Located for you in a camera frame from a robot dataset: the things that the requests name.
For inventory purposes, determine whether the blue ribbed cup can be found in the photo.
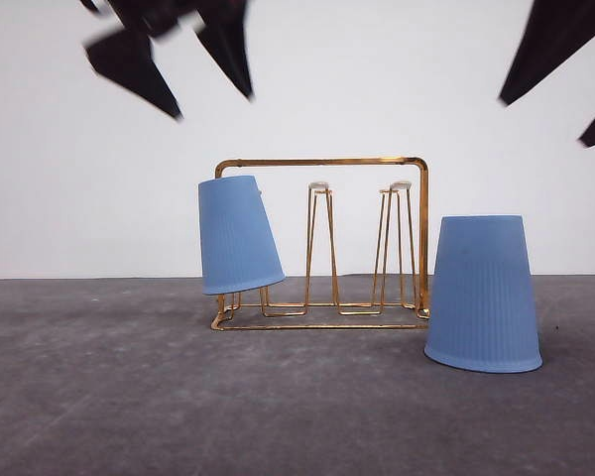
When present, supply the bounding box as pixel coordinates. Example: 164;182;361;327
198;175;287;296
424;215;542;373

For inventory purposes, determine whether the gold wire cup rack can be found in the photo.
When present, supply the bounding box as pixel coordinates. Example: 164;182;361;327
210;157;429;331

